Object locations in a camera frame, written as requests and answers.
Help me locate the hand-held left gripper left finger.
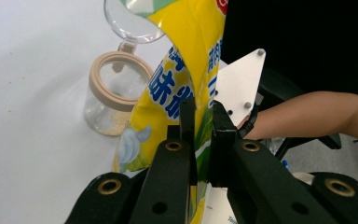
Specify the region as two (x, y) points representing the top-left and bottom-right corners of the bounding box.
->
(166, 96), (199, 187)

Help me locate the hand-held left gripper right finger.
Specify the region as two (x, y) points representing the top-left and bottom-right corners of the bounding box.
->
(209, 100), (241, 189)

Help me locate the yellow seasoning pouch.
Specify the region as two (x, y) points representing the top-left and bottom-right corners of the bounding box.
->
(112, 0), (230, 224)

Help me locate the glass jar with beige rim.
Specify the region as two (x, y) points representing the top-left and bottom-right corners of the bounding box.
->
(83, 0), (166, 137)

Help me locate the white box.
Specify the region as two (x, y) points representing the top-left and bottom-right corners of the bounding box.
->
(204, 182), (241, 224)

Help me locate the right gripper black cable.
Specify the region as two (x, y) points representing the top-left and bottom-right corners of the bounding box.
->
(238, 104), (259, 139)

